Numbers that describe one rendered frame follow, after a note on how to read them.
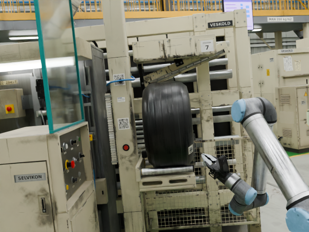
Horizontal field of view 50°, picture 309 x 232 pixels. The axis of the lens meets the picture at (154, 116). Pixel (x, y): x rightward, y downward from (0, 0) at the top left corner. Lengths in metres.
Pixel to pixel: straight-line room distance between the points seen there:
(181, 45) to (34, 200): 1.45
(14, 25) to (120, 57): 5.51
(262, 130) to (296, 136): 5.01
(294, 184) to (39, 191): 1.15
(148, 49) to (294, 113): 4.58
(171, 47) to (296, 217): 1.44
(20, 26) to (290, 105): 5.58
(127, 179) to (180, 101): 0.65
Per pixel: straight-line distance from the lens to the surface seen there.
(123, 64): 2.18
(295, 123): 6.64
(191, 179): 2.14
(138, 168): 2.11
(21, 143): 1.64
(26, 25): 7.56
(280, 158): 1.62
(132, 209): 2.32
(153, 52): 2.43
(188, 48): 2.43
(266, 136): 1.66
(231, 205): 2.01
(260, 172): 1.97
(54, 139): 1.58
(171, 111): 1.97
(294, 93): 6.58
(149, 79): 2.56
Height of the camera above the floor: 1.42
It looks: 5 degrees down
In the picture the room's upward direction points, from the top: 5 degrees counter-clockwise
